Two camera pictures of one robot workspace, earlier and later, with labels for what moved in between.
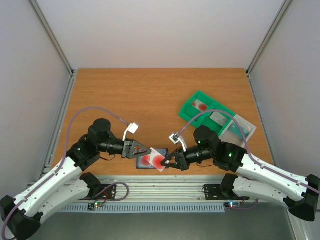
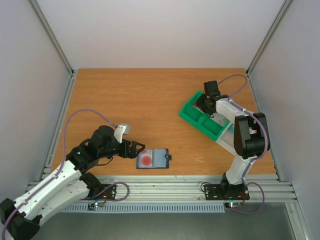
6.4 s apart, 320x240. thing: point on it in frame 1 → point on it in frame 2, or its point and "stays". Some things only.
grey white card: x=219 y=118 stays
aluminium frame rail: x=157 y=188 stays
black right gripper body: x=182 y=161 → x=203 y=103
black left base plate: x=109 y=194 stays
